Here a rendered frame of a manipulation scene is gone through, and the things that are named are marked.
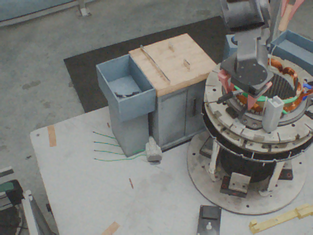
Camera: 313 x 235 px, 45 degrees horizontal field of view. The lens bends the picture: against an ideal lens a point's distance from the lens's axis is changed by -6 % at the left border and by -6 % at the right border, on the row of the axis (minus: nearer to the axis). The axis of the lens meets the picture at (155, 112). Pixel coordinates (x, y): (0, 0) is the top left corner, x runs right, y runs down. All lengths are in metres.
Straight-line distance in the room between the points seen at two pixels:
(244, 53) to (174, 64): 0.46
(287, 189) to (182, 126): 0.38
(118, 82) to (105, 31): 1.92
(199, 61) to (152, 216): 0.47
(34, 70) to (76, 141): 1.60
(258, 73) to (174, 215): 0.58
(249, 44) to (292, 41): 0.65
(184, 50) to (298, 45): 0.40
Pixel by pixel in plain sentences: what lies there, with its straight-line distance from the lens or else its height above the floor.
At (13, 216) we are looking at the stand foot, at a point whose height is 0.02.
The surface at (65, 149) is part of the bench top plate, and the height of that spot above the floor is 0.78.
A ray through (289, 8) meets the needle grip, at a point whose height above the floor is 1.35.
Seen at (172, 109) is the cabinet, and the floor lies 0.96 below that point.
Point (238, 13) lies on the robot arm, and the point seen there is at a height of 1.42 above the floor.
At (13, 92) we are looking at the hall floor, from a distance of 2.77.
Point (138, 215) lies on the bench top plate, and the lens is 1.16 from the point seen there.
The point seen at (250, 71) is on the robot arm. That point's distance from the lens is 0.72.
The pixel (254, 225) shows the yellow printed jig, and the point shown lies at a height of 0.81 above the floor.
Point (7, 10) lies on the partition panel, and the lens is 3.20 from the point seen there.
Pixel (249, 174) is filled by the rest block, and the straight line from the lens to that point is 1.15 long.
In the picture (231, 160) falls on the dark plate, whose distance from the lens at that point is 1.28.
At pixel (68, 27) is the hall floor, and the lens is 3.24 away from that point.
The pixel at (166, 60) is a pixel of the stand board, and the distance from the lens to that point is 1.15.
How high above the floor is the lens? 1.81
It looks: 48 degrees down
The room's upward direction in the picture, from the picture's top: 1 degrees counter-clockwise
